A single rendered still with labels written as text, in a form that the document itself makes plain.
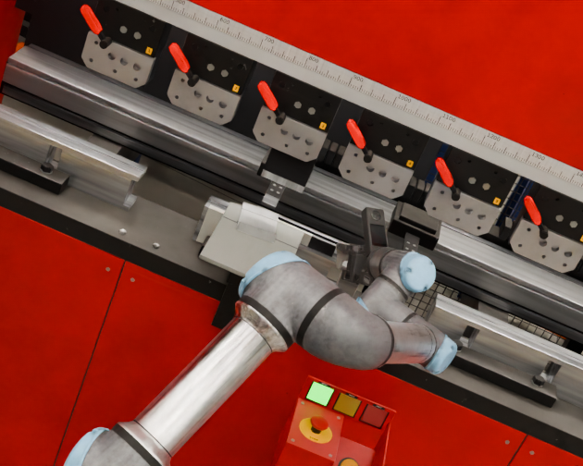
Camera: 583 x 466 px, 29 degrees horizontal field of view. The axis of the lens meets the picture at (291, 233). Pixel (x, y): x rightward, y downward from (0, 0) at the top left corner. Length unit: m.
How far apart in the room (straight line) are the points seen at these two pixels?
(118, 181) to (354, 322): 0.92
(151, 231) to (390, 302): 0.63
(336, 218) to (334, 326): 1.00
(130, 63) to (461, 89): 0.70
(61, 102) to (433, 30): 1.01
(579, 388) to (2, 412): 1.38
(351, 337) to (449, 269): 1.02
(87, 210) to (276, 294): 0.83
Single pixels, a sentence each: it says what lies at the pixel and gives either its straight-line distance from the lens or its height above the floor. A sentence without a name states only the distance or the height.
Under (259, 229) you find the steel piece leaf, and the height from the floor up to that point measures 1.02.
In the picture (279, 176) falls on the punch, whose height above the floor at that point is 1.10.
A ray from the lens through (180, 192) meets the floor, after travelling 4.56.
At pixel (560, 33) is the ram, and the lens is 2.28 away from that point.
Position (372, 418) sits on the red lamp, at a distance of 2.41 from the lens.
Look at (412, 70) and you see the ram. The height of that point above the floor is 1.46.
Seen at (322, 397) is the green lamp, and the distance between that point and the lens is 2.39.
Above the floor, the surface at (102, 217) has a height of 0.88.
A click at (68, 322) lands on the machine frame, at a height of 0.61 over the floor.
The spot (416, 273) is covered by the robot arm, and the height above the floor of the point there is 1.16.
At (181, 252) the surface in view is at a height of 0.87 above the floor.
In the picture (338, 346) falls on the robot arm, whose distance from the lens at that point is 1.80.
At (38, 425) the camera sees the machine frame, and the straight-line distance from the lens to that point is 2.85.
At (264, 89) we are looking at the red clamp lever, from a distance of 2.33.
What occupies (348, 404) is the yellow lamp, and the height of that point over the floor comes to 0.81.
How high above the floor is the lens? 2.19
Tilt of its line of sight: 29 degrees down
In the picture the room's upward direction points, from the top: 23 degrees clockwise
